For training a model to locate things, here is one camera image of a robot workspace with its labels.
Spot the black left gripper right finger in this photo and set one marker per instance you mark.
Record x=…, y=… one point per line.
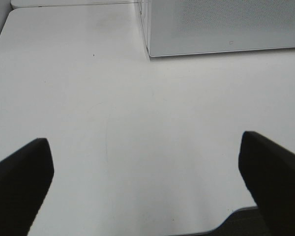
x=268, y=170

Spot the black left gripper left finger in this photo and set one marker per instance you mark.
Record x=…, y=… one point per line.
x=25, y=178

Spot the white microwave door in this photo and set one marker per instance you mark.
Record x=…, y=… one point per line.
x=188, y=27

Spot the white microwave oven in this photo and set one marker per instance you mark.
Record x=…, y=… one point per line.
x=145, y=14

